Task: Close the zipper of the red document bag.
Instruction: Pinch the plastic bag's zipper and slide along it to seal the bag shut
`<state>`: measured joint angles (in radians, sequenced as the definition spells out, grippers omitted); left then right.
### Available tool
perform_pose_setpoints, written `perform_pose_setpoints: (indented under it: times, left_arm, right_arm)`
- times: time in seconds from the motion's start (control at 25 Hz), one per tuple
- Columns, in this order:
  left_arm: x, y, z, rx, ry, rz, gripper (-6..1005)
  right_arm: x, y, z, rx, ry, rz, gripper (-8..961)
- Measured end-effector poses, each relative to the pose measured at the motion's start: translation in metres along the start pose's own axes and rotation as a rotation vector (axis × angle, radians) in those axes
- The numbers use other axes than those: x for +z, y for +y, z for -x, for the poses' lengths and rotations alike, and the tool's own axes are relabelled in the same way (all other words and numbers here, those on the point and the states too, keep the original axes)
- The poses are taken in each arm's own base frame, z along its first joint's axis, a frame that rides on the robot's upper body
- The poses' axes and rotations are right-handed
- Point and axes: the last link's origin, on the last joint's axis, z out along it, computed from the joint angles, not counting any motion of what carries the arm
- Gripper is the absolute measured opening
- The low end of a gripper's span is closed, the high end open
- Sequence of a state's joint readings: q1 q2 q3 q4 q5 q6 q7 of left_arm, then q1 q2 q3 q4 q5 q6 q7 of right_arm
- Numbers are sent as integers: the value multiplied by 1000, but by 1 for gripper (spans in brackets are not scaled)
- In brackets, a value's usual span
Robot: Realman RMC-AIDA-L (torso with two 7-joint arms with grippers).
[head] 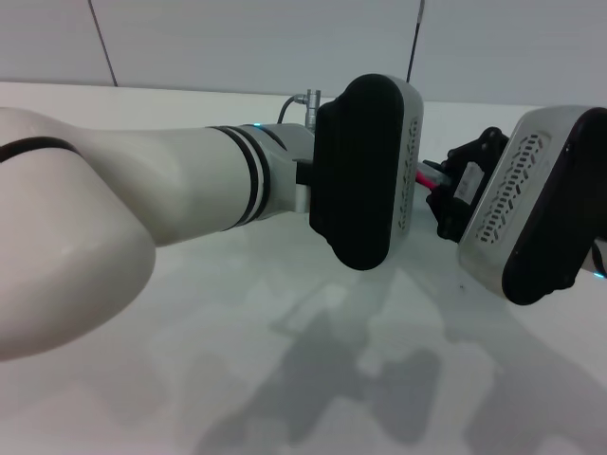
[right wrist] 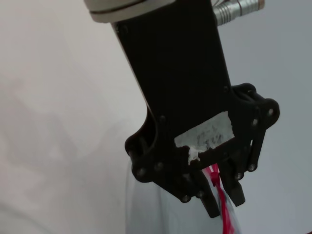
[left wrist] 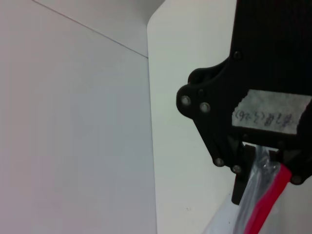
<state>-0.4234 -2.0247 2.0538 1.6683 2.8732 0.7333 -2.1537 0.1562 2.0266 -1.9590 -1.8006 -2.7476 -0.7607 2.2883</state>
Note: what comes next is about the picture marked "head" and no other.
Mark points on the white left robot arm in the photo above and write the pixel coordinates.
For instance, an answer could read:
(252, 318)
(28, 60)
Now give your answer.
(118, 208)

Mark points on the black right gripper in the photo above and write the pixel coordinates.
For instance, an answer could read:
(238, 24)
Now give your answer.
(467, 182)

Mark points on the clear document bag red zip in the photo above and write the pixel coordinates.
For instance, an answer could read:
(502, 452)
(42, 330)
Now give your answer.
(429, 179)

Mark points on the silver black left wrist camera box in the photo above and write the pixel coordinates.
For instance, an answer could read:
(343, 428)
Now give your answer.
(355, 175)

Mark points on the silver black wrist camera box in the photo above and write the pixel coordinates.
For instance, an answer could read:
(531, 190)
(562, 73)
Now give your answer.
(355, 175)
(536, 208)

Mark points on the silver black right wrist camera box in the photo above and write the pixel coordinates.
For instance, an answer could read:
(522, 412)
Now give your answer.
(536, 208)

